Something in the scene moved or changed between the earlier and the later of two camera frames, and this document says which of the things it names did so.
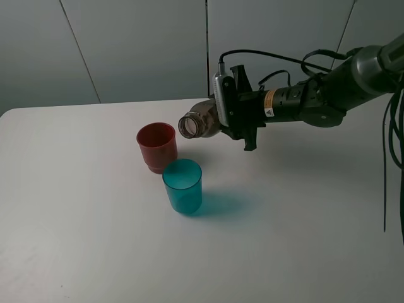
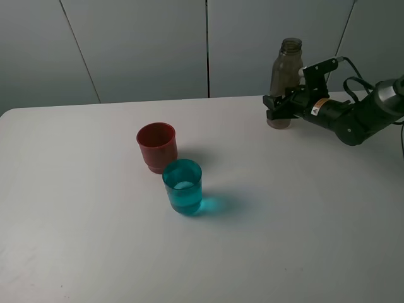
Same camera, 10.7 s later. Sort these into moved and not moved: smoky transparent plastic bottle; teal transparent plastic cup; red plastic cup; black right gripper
Moved: black right gripper; smoky transparent plastic bottle
Not moved: red plastic cup; teal transparent plastic cup
